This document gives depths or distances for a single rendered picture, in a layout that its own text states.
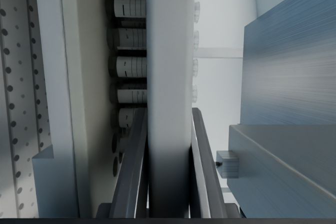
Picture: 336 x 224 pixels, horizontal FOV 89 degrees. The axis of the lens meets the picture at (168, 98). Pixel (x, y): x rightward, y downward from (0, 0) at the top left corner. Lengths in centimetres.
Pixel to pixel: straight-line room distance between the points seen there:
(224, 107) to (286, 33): 307
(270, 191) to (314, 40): 34
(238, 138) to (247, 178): 5
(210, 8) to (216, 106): 211
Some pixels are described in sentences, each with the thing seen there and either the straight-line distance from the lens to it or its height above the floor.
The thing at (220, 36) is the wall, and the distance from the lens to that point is 397.
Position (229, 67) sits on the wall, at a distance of 376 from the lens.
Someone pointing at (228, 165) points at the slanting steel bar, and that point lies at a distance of 27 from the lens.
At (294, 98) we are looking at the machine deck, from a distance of 50.
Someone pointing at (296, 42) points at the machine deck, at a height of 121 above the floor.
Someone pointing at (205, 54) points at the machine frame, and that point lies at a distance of 113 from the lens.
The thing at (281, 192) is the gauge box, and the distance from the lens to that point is 20.
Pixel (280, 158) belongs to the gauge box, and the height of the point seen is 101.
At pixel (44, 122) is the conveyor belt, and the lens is 19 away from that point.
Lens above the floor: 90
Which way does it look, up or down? 1 degrees up
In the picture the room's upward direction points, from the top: 90 degrees clockwise
